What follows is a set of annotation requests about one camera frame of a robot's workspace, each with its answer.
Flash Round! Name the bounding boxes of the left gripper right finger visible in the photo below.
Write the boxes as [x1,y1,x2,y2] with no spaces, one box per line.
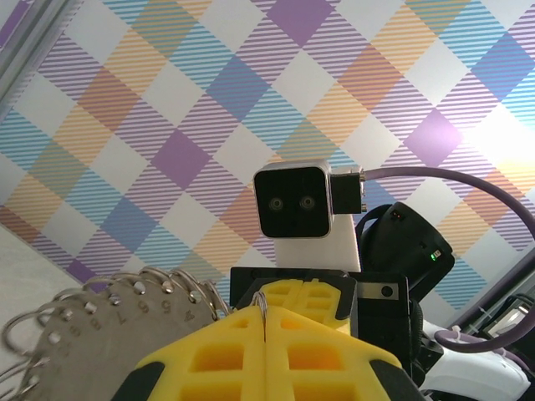
[266,307,423,401]

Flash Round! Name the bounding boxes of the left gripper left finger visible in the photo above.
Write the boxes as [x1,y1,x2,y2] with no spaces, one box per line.
[115,307,268,401]

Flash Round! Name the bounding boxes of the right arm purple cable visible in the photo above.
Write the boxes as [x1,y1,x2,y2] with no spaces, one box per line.
[361,165,535,354]

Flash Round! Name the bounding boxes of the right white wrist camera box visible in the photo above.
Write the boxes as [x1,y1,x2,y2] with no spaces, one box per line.
[252,160,369,272]

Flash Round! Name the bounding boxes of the aluminium frame post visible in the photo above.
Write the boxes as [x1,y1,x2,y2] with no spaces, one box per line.
[0,0,79,104]

